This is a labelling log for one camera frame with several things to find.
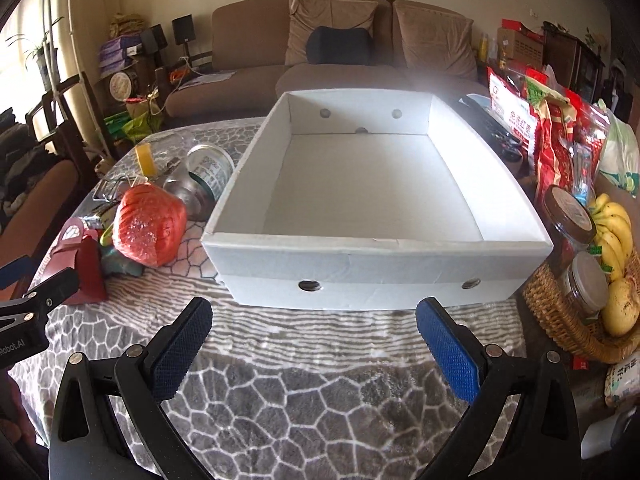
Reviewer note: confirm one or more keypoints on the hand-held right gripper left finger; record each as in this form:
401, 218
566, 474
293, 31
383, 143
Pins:
182, 352

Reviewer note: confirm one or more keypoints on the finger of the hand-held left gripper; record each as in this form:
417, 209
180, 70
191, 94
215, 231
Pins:
57, 285
15, 271

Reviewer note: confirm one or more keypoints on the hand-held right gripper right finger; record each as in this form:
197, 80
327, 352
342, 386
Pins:
450, 355

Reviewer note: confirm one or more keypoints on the dark red leather pouch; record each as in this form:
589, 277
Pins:
82, 272

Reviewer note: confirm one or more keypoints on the red plastic-wrapped ball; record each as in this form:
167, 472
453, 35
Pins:
147, 222

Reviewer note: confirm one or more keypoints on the brown lid glass jar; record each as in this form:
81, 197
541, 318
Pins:
570, 215

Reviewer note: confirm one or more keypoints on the white cardboard box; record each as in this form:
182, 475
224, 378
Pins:
360, 185

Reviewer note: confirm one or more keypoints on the teal cloth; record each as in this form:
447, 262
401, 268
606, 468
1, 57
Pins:
122, 262

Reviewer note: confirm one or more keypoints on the brown seat chair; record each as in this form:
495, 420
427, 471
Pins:
45, 190

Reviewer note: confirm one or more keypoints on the wicker basket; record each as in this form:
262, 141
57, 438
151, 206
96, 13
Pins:
560, 320

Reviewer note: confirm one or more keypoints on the clear bottle with yellow cap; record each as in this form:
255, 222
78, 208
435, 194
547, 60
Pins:
144, 160

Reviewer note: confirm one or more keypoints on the small glass jar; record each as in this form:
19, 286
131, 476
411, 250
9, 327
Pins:
585, 285

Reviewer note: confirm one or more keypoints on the wooden chair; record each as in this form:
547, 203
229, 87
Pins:
75, 110

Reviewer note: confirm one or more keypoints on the green plastic bags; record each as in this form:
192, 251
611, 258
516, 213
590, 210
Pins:
127, 127

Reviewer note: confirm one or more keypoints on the white printed packet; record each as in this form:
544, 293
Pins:
622, 382

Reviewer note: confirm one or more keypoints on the white can with green print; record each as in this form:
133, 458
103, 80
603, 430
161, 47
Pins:
210, 167

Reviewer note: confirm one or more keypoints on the banana bunch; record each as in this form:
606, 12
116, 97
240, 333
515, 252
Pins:
612, 230

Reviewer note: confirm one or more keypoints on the round tin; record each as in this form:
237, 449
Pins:
122, 85

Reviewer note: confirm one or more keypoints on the white coat stand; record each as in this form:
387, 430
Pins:
50, 60

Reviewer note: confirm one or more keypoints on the potted plant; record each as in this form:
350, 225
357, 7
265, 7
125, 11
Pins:
37, 52

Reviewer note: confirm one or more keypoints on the red patterned snack bag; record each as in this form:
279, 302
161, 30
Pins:
555, 160

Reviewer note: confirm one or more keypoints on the stack of purple boxes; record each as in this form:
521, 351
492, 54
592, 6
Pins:
117, 55

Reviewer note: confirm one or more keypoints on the white and red snack bag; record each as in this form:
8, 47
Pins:
510, 110

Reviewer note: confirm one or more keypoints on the loose papers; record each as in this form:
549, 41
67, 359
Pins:
210, 77

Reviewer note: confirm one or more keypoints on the black speaker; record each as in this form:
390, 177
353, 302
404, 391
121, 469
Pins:
183, 30
152, 40

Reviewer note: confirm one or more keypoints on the brown sofa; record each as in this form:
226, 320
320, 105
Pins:
240, 95

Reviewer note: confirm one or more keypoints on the white plastic bag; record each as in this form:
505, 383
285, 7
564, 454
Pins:
620, 145

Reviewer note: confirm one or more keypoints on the red and green snack bag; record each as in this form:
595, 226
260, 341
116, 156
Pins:
540, 95

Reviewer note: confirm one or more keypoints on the tan sofa cushion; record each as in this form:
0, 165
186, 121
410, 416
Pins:
435, 40
305, 25

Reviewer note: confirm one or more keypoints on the dark wooden cabinet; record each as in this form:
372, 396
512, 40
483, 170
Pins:
575, 65

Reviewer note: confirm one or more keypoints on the cardboard box with red lid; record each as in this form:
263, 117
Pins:
520, 42

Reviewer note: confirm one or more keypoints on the dark lumbar pillow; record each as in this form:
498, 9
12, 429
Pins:
340, 47

